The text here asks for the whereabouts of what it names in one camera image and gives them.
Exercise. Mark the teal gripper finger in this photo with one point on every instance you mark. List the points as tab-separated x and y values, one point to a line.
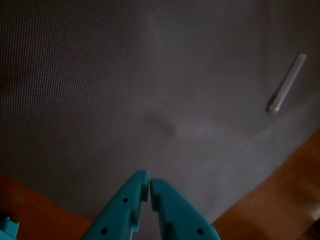
180	217
117	215

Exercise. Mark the clear plastic tube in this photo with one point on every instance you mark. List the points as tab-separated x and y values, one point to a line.
287	83

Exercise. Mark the teal robot part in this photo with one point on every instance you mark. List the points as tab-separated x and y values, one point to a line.
8	227

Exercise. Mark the grey woven mat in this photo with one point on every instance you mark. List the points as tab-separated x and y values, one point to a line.
125	87

